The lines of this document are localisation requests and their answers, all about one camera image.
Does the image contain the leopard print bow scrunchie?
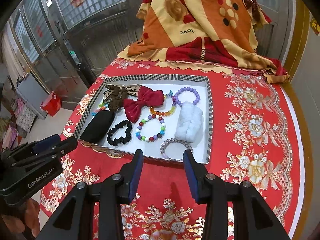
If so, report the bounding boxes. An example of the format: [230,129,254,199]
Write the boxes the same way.
[103,85,141,112]

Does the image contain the black cloth hair clip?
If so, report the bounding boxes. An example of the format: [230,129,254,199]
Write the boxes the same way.
[80,111,115,143]

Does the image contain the striped white tray box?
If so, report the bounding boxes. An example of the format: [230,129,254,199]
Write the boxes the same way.
[74,74,213,164]

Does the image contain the metal security door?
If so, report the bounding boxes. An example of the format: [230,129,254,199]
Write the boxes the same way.
[1,0,142,109]

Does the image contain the grey cabinet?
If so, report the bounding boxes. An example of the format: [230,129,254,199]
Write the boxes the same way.
[16,74,48,119]

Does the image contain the red velvet bow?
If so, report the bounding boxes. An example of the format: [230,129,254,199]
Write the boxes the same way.
[123,86,164,123]

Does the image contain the white fluffy scrunchie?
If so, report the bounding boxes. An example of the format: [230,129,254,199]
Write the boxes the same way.
[175,101,203,143]

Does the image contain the black scrunchie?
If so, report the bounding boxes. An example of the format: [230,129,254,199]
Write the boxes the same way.
[106,120,132,147]

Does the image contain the red wall decoration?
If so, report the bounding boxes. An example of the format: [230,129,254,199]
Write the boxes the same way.
[310,16,320,36]

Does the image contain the red bucket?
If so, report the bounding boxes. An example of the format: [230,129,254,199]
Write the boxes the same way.
[40,91,62,116]

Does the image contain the multicolour bead bracelet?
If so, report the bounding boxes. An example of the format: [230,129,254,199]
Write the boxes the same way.
[135,114,167,143]

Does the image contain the orange red folded blanket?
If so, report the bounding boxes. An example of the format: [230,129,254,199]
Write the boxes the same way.
[119,0,290,83]

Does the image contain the purple bead bracelet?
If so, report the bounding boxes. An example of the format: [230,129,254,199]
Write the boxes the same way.
[172,87,201,107]

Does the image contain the red floral bedspread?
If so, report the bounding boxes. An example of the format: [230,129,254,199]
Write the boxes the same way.
[40,58,305,239]

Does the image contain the grey crystal bracelet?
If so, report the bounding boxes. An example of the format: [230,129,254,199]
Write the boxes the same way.
[159,138,194,160]

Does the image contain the colourful plastic chain bracelet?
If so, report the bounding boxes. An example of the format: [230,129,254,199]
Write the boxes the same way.
[90,101,111,117]

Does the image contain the orange bead bracelet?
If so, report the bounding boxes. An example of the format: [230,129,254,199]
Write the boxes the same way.
[149,89,177,118]

